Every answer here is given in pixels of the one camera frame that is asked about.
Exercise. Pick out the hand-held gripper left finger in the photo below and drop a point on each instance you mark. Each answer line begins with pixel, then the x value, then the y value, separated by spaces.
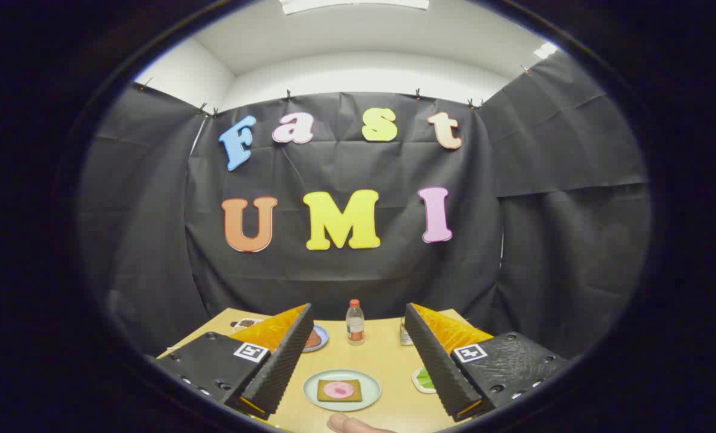
pixel 285 361

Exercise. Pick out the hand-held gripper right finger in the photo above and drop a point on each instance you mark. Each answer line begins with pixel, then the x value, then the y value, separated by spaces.
pixel 436 367

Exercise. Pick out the green lettuce leaf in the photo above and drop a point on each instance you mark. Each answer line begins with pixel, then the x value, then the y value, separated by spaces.
pixel 426 380

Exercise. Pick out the small white square dish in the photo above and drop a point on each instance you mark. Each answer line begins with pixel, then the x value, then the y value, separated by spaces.
pixel 416 386

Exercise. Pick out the brown meat patty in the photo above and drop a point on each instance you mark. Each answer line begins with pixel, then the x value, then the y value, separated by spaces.
pixel 312 340

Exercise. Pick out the blue plate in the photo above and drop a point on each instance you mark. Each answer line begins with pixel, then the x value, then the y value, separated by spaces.
pixel 324 340

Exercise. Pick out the square toasted bread slice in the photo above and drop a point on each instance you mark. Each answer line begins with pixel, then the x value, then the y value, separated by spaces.
pixel 321 397

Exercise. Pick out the white sectioned condiment tray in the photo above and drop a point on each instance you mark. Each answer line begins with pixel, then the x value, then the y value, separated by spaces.
pixel 246 323

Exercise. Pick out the pink ham slice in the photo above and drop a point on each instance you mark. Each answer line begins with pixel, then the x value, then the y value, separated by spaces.
pixel 337 390

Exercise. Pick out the pale green plate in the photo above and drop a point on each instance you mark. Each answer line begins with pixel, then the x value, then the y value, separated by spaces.
pixel 371 391

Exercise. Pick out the clear water bottle red cap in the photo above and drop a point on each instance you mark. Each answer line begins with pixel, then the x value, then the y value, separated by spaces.
pixel 355 328

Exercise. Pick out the ceiling light panel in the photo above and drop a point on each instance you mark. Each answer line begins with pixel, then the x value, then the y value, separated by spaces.
pixel 546 50

